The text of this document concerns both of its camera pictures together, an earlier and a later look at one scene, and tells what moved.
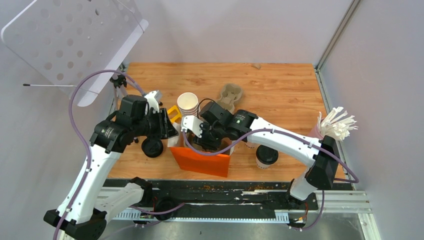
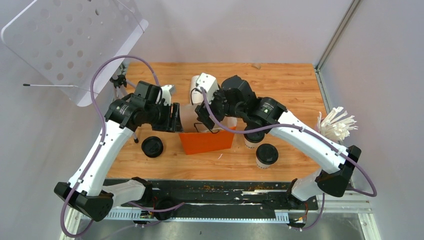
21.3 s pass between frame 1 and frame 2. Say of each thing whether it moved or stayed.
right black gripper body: moved
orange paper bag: moved
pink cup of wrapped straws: stayed
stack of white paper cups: moved
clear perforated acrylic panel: stayed
